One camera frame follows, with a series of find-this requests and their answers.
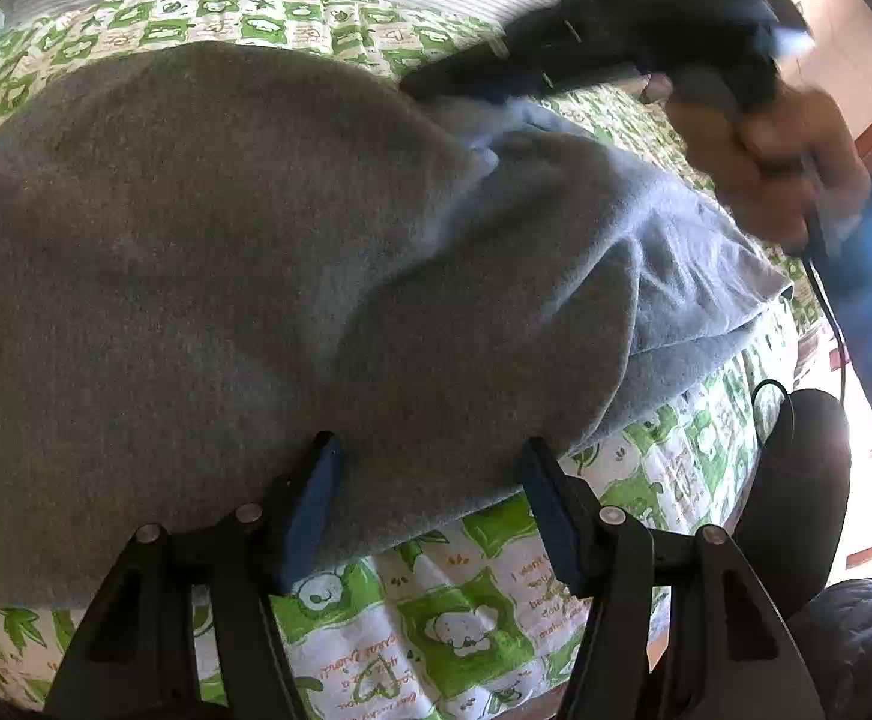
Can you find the green printed bed sheet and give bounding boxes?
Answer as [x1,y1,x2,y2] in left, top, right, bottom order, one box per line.
[0,0,819,720]

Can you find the person's leg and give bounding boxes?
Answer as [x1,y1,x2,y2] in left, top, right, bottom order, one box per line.
[728,386,855,616]

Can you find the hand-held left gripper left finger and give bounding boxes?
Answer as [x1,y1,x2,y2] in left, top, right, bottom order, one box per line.
[44,431,345,720]

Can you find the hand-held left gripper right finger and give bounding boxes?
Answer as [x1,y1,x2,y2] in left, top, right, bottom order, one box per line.
[518,436,827,720]

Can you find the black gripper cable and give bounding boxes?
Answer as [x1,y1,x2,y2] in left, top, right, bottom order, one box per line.
[802,236,851,400]

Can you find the person's right hand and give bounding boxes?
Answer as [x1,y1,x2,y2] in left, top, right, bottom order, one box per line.
[664,86,872,256]

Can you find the grey pants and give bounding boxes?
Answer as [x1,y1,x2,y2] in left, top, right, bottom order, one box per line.
[0,41,793,612]

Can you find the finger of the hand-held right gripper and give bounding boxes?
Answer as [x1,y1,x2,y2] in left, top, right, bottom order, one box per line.
[401,43,557,103]

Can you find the dark crinkled cloth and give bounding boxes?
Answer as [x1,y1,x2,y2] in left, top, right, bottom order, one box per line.
[787,577,872,720]

